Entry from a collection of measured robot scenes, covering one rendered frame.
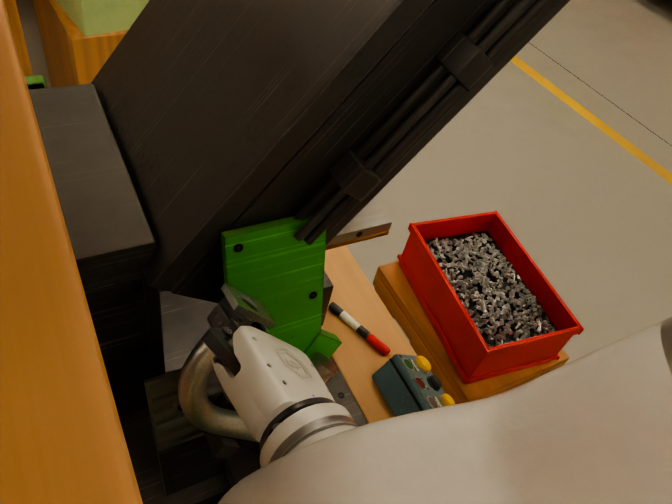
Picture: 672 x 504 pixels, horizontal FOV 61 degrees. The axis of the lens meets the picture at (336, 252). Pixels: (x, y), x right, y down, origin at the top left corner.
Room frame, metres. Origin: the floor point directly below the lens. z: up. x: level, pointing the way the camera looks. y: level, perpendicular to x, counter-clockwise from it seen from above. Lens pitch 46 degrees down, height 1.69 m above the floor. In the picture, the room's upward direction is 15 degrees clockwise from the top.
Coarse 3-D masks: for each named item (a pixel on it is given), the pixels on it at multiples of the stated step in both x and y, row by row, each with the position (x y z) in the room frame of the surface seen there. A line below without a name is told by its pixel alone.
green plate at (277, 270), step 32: (256, 224) 0.41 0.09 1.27; (288, 224) 0.42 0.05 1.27; (224, 256) 0.37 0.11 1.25; (256, 256) 0.39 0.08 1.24; (288, 256) 0.41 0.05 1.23; (320, 256) 0.43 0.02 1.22; (256, 288) 0.38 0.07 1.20; (288, 288) 0.40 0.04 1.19; (320, 288) 0.42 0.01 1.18; (288, 320) 0.39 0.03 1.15; (320, 320) 0.42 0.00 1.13
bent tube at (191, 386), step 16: (224, 288) 0.36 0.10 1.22; (240, 304) 0.34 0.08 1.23; (256, 304) 0.37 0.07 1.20; (256, 320) 0.34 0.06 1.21; (272, 320) 0.35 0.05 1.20; (192, 352) 0.31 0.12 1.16; (208, 352) 0.31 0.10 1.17; (192, 368) 0.30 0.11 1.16; (208, 368) 0.30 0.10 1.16; (192, 384) 0.29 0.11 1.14; (192, 400) 0.28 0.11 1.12; (208, 400) 0.30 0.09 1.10; (192, 416) 0.28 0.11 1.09; (208, 416) 0.28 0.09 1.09; (224, 416) 0.30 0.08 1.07; (208, 432) 0.28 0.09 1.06; (224, 432) 0.29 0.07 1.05; (240, 432) 0.29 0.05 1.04
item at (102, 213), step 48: (48, 96) 0.56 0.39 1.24; (96, 96) 0.59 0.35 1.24; (48, 144) 0.48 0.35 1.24; (96, 144) 0.50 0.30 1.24; (96, 192) 0.42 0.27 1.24; (96, 240) 0.36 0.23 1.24; (144, 240) 0.38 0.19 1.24; (96, 288) 0.34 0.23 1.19; (144, 288) 0.37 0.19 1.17; (144, 336) 0.36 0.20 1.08
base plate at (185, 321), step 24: (168, 312) 0.53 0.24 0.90; (192, 312) 0.54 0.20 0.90; (168, 336) 0.48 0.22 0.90; (192, 336) 0.49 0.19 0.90; (168, 360) 0.44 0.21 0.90; (336, 384) 0.48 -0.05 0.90; (144, 408) 0.36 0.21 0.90; (144, 432) 0.33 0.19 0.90; (144, 456) 0.29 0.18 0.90; (144, 480) 0.26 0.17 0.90; (216, 480) 0.29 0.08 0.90
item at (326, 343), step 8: (320, 336) 0.41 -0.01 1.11; (328, 336) 0.42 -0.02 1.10; (336, 336) 0.43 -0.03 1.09; (312, 344) 0.40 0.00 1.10; (320, 344) 0.41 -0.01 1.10; (328, 344) 0.41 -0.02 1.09; (336, 344) 0.42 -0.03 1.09; (304, 352) 0.39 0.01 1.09; (312, 352) 0.40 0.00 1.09; (320, 352) 0.40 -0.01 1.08; (328, 352) 0.41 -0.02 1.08
